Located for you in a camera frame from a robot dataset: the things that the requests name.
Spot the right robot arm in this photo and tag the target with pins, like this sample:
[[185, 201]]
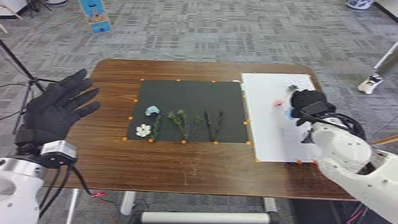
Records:
[[348, 156]]

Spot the white stand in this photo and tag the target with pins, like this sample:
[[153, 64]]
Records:
[[370, 85]]

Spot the grey flower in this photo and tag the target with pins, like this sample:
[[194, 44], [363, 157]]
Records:
[[292, 87]]

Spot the white sheet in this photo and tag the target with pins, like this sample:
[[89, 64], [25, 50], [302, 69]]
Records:
[[267, 133]]

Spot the blue flower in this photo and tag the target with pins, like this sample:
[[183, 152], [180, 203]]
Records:
[[153, 110], [288, 113]]

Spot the dark mat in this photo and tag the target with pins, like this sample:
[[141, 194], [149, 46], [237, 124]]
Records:
[[196, 96]]

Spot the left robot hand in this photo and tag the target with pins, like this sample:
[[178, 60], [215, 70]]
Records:
[[55, 106]]

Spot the blue and white vase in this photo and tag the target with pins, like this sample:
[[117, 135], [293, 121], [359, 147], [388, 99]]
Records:
[[359, 4]]

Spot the blue standing sign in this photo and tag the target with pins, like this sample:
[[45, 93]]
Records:
[[94, 15]]

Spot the white table leg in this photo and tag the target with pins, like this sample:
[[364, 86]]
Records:
[[128, 203], [270, 205]]

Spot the pale grey bar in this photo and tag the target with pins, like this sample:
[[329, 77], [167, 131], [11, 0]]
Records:
[[205, 218]]

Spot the black tripod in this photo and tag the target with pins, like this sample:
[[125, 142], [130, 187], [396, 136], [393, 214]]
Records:
[[18, 65]]

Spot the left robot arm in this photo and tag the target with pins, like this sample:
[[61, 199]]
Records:
[[18, 186]]

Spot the pink flower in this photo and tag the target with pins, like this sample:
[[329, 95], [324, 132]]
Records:
[[277, 103]]

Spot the white flower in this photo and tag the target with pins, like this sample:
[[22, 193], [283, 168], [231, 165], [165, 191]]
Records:
[[142, 130]]

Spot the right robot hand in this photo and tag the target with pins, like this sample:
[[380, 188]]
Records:
[[306, 97]]

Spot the green sprig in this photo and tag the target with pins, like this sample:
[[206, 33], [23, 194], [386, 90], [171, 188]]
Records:
[[181, 125], [210, 126]]

